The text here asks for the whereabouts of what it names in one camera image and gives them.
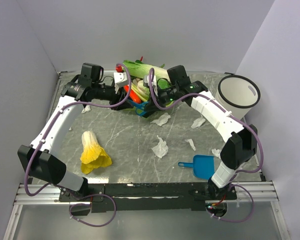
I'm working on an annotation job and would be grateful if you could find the blue hand brush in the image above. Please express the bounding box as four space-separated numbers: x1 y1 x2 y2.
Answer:
127 99 149 117

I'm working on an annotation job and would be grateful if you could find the white trash bin black rim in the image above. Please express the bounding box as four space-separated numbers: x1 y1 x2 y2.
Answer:
215 74 261 120

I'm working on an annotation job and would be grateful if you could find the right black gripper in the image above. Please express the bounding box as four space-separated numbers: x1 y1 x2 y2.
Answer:
144 84 179 112

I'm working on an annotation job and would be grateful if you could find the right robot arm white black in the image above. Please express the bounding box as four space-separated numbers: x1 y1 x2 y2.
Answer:
143 65 259 199

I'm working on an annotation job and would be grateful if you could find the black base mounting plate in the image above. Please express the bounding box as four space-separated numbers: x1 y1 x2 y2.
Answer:
60 182 237 213

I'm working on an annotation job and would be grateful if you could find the paper scrap near tray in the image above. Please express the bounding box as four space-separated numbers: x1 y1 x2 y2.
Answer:
150 112 171 127

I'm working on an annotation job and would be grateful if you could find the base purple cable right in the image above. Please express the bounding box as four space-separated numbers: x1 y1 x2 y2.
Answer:
206 183 255 223

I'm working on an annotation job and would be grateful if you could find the short napa cabbage toy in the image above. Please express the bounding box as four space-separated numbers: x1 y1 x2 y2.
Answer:
137 80 150 99

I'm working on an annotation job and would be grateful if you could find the large centre paper scrap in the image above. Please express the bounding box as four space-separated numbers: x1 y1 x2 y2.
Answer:
151 135 169 159

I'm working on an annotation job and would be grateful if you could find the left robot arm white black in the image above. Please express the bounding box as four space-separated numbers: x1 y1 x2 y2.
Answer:
17 63 132 201

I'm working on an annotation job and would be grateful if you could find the paper scrap right of centre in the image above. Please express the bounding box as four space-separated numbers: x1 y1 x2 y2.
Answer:
191 115 206 129

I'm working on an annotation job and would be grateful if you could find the green vegetable tray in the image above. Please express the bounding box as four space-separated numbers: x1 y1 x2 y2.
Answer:
126 74 175 118

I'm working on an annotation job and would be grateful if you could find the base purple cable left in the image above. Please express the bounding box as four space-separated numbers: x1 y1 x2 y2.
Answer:
68 192 118 228

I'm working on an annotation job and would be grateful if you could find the small narrow paper scrap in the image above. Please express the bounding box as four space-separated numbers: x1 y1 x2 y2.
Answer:
185 138 197 151

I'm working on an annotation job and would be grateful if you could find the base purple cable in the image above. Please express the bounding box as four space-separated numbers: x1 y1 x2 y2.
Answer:
206 183 255 223
68 192 118 228

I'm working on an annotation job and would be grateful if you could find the paper scrap far left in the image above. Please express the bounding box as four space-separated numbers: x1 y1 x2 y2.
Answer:
81 105 91 114

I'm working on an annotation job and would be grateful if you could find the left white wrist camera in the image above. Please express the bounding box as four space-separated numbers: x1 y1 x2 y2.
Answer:
113 72 129 88

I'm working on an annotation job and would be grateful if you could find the blue dustpan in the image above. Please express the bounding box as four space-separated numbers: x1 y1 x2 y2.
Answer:
178 154 215 180

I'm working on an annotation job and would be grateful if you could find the aluminium rail frame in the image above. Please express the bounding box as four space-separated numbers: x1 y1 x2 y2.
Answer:
4 181 291 240

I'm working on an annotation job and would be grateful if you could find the long napa cabbage toy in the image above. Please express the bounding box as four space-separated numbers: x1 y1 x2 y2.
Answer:
123 60 170 81

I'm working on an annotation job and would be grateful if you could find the orange carrot toy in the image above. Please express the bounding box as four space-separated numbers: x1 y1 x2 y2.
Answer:
123 85 142 104

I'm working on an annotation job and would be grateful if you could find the paper scrap near dustpan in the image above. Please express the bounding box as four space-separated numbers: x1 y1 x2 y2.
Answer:
211 148 221 159

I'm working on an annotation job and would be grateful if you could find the yellow white cabbage toy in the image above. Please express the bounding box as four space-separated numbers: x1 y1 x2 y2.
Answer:
80 130 112 175

